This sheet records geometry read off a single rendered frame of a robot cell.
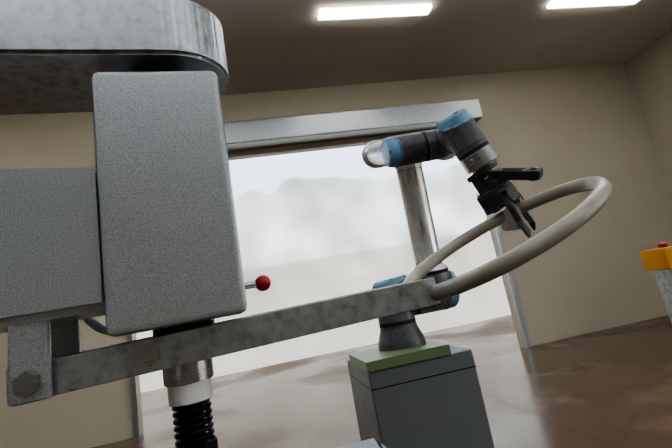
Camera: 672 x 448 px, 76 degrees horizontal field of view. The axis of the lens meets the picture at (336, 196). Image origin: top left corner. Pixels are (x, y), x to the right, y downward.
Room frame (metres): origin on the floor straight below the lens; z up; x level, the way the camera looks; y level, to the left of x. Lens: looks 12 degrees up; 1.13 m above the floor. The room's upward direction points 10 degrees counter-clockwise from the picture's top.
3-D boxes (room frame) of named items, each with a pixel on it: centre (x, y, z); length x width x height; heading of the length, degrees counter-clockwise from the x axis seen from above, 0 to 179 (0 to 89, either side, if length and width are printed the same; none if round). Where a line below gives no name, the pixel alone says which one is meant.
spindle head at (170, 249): (0.73, 0.37, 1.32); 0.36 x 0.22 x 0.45; 109
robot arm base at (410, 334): (1.84, -0.15, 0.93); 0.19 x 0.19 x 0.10
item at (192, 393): (0.76, 0.29, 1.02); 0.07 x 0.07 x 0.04
